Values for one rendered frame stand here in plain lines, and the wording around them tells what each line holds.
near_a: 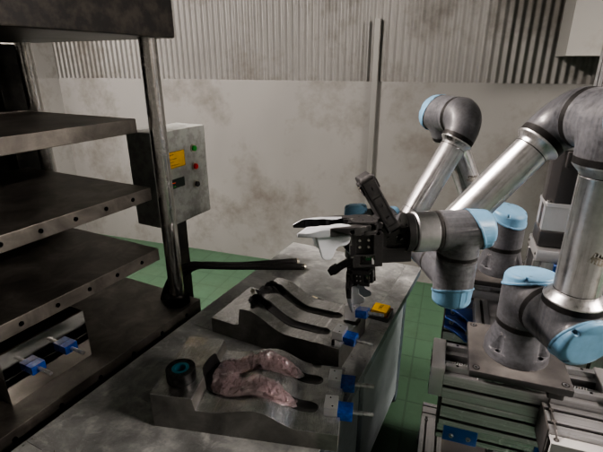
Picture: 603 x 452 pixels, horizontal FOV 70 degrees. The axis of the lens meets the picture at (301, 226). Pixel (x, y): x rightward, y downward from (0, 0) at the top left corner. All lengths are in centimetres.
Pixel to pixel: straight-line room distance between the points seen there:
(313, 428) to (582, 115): 91
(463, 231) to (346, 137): 275
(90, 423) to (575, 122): 136
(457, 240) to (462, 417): 62
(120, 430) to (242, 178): 286
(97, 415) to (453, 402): 98
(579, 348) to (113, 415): 117
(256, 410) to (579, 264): 81
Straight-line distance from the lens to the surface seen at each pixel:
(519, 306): 110
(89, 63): 469
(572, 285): 100
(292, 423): 121
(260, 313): 150
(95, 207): 157
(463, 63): 339
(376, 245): 76
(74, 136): 154
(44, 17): 135
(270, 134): 371
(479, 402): 127
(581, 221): 95
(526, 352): 118
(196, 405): 126
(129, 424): 138
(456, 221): 81
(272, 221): 390
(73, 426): 143
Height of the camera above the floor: 172
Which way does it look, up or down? 21 degrees down
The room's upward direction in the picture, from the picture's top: straight up
